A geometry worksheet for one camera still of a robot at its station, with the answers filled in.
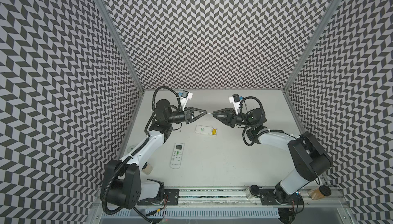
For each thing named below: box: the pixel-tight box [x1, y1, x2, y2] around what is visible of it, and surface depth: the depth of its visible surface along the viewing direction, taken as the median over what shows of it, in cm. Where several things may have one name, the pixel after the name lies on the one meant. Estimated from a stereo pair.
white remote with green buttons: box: [169, 142, 185, 170], surface depth 86 cm
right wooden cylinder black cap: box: [308, 185, 332, 201], surface depth 69 cm
